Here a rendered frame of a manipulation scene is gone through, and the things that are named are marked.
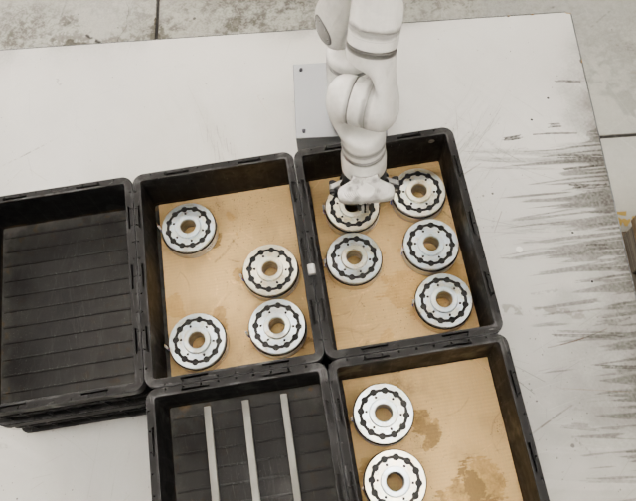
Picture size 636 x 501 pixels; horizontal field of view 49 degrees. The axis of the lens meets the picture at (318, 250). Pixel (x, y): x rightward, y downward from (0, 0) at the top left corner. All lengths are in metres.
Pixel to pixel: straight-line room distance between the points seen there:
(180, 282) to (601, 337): 0.83
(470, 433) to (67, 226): 0.85
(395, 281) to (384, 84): 0.45
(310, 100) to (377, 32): 0.60
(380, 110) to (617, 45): 1.86
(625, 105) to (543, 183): 1.09
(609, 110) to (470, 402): 1.55
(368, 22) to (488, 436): 0.71
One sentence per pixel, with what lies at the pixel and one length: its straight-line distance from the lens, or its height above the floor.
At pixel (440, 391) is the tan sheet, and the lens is 1.26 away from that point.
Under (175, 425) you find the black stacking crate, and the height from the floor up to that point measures 0.83.
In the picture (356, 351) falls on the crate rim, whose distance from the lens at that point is 1.16.
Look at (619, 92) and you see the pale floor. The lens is 2.66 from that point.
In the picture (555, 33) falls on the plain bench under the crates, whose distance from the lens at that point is 1.81.
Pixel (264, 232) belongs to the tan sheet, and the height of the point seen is 0.83.
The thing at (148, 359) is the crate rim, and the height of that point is 0.93.
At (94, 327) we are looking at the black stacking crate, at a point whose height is 0.83.
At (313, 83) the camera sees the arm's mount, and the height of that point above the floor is 0.80.
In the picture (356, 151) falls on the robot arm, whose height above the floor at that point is 1.13.
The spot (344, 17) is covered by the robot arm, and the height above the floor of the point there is 1.17.
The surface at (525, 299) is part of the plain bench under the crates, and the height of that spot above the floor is 0.70.
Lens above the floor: 2.06
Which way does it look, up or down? 68 degrees down
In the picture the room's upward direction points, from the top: 6 degrees counter-clockwise
